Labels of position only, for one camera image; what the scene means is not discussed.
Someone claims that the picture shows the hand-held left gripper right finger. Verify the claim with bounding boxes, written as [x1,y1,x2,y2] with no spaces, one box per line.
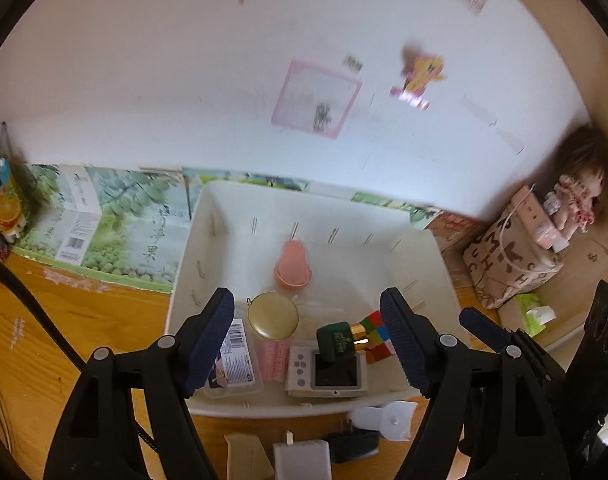
[380,287,570,480]

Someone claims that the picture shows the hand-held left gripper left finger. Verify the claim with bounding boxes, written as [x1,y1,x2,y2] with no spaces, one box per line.
[44,287,235,480]

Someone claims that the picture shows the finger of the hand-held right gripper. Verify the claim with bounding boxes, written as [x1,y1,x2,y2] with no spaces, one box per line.
[459,307,567,386]

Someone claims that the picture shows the multicoloured puzzle cube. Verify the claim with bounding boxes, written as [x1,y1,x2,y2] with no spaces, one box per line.
[359,310,398,365]

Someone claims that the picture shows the clear case with barcode label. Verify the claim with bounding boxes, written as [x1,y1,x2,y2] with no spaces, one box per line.
[204,317,265,400]

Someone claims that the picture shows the pink hair roller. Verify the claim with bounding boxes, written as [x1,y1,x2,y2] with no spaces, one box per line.
[256,339,291,383]

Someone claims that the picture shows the gold round compact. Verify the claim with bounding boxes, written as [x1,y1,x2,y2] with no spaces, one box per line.
[247,292,300,341]

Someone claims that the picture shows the green perfume bottle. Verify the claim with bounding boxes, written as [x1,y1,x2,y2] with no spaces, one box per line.
[316,320,371,362]

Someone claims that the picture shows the white plastic device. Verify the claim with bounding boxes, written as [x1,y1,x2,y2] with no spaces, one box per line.
[347,401,418,442]

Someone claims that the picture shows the white handheld screen device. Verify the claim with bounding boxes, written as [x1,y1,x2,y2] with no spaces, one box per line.
[285,344,369,399]

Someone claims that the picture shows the pink egg-shaped sponge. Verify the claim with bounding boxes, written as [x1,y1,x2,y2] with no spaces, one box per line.
[274,240,314,290]

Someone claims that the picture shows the white plastic bin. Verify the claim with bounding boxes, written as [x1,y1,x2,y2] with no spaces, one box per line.
[164,181,472,419]

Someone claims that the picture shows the black plug adaptor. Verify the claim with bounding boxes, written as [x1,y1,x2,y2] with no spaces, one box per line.
[329,420,381,464]

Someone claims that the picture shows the cream wedge block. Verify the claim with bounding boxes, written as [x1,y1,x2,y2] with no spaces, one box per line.
[224,433,276,480]

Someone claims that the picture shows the white charger cube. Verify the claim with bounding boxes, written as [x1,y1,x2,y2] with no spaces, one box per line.
[272,430,333,480]

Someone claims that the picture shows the green tissue pack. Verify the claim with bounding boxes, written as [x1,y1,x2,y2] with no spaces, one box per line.
[514,292,557,337]

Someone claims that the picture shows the beige printed bag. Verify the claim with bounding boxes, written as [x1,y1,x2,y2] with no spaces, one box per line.
[462,202,566,311]

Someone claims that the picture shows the red printed cardboard box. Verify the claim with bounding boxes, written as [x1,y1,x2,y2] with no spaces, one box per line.
[426,211,479,252]

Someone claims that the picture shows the pink box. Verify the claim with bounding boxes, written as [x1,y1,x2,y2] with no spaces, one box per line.
[510,185,571,252]

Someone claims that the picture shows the green leaf printed carton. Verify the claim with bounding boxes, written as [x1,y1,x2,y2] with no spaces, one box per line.
[8,162,191,295]
[183,167,437,231]

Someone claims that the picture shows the brown-haired doll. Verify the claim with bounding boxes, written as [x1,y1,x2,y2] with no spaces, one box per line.
[543,126,608,234]

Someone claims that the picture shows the orange juice carton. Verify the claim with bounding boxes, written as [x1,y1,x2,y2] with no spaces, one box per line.
[0,157,31,237]

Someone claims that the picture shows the thick black cable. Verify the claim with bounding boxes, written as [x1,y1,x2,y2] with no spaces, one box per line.
[0,254,156,457]

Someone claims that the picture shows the yellow pony wall sticker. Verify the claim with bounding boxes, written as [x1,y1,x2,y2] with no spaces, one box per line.
[389,49,447,112]

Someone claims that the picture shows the pink square wall note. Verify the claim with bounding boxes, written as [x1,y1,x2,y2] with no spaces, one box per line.
[271,60,363,139]

